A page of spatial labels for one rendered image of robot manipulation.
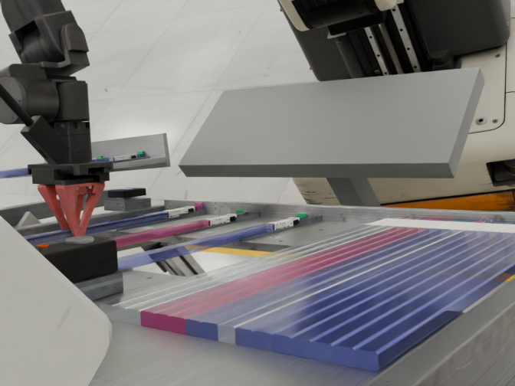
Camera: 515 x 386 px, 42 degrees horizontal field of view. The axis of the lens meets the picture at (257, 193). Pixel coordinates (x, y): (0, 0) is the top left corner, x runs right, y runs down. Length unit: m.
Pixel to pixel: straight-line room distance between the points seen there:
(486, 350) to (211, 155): 1.05
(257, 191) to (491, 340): 1.83
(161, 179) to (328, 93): 1.27
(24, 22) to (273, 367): 0.64
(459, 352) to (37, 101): 0.61
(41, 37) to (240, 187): 1.47
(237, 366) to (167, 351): 0.05
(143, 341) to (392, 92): 0.96
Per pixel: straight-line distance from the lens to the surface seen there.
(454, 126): 1.20
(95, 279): 0.57
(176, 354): 0.42
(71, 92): 0.90
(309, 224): 0.94
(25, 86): 0.85
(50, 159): 0.65
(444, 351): 0.38
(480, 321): 0.44
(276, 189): 2.20
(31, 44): 0.93
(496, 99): 1.73
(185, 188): 2.44
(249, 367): 0.39
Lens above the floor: 1.39
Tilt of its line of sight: 39 degrees down
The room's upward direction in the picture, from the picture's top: 34 degrees counter-clockwise
